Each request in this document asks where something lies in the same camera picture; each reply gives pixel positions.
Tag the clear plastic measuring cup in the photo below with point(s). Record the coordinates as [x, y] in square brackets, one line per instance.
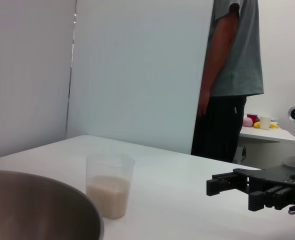
[110, 165]

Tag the white partition panel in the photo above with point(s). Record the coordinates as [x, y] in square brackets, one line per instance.
[27, 75]
[142, 75]

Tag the stainless steel mixing bowl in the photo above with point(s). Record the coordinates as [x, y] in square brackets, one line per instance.
[37, 207]

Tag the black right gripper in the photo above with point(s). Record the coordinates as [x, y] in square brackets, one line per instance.
[267, 178]

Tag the white rice grains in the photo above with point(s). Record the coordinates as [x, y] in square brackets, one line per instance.
[108, 197]

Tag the person left hand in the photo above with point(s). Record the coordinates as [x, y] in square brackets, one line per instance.
[203, 103]

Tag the white background table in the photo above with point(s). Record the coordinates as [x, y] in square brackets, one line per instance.
[265, 136]

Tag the person in grey t-shirt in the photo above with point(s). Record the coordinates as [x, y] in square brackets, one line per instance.
[245, 62]

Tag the white paper cup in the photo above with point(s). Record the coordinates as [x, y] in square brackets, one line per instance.
[265, 123]

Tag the pink ball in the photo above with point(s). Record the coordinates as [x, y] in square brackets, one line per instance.
[247, 123]

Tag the yellow banana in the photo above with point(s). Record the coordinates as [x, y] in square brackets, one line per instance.
[256, 125]

